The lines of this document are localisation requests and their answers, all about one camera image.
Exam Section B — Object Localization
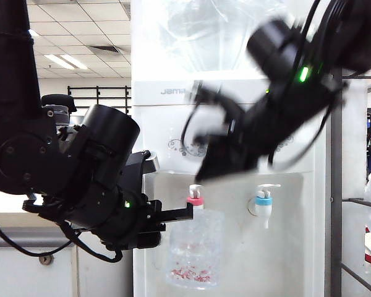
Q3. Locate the clear plastic-wrapped water jug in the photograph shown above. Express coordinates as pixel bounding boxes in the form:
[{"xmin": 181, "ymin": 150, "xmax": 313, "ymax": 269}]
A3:
[{"xmin": 142, "ymin": 0, "xmax": 285, "ymax": 75}]

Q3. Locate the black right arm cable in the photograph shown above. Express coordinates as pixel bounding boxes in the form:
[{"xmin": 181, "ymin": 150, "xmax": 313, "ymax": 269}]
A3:
[{"xmin": 267, "ymin": 103, "xmax": 333, "ymax": 171}]

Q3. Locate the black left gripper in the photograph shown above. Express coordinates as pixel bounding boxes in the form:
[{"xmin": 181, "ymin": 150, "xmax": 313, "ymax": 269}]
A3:
[{"xmin": 101, "ymin": 193, "xmax": 194, "ymax": 251}]

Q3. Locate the red-ringed hot water tap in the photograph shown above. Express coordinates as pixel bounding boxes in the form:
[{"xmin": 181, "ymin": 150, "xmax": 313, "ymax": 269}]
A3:
[{"xmin": 187, "ymin": 184, "xmax": 205, "ymax": 217}]

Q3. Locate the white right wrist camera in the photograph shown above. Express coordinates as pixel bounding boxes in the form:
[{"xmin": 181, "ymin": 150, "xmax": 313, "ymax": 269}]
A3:
[{"xmin": 188, "ymin": 79, "xmax": 245, "ymax": 146}]

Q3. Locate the blue-ringed cold water tap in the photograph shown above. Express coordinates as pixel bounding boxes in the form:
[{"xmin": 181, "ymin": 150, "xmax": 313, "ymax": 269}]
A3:
[{"xmin": 254, "ymin": 184, "xmax": 281, "ymax": 230}]

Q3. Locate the dark metal shelf rack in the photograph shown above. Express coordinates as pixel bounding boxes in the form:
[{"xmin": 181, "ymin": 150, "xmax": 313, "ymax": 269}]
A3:
[{"xmin": 326, "ymin": 67, "xmax": 371, "ymax": 297}]

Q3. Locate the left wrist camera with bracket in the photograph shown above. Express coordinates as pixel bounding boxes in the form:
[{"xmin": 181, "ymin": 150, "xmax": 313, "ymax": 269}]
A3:
[{"xmin": 123, "ymin": 150, "xmax": 160, "ymax": 192}]

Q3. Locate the black wall rack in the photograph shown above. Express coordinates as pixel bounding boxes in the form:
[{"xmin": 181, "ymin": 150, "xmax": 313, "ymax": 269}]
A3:
[{"xmin": 67, "ymin": 85, "xmax": 132, "ymax": 118}]

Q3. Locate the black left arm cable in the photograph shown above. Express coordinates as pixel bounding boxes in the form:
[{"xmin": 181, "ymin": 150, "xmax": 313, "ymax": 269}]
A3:
[{"xmin": 0, "ymin": 197, "xmax": 124, "ymax": 264}]

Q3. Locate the white water dispenser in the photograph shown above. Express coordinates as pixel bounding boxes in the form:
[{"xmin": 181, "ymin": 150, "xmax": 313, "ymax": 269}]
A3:
[{"xmin": 131, "ymin": 79, "xmax": 327, "ymax": 297}]

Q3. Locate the black camera cable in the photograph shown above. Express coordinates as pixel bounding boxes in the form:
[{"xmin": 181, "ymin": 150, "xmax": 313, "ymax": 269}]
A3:
[{"xmin": 181, "ymin": 103, "xmax": 207, "ymax": 155}]

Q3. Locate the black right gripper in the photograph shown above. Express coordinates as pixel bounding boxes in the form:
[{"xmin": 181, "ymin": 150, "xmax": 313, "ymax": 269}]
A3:
[{"xmin": 196, "ymin": 123, "xmax": 262, "ymax": 184}]

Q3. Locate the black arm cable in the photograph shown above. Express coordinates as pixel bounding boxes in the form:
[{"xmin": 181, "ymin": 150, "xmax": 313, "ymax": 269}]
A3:
[
  {"xmin": 0, "ymin": 197, "xmax": 124, "ymax": 264},
  {"xmin": 267, "ymin": 103, "xmax": 333, "ymax": 171}
]

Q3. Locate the twin ceiling light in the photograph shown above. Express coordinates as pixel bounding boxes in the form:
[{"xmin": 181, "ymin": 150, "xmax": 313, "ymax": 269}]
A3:
[{"xmin": 43, "ymin": 54, "xmax": 88, "ymax": 71}]

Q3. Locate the ceiling air vent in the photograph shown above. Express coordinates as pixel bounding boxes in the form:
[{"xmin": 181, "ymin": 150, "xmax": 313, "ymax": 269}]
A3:
[{"xmin": 89, "ymin": 46, "xmax": 124, "ymax": 56}]

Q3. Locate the white desk cabinet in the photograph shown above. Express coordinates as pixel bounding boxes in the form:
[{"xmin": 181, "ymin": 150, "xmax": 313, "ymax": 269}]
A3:
[{"xmin": 0, "ymin": 213, "xmax": 134, "ymax": 297}]

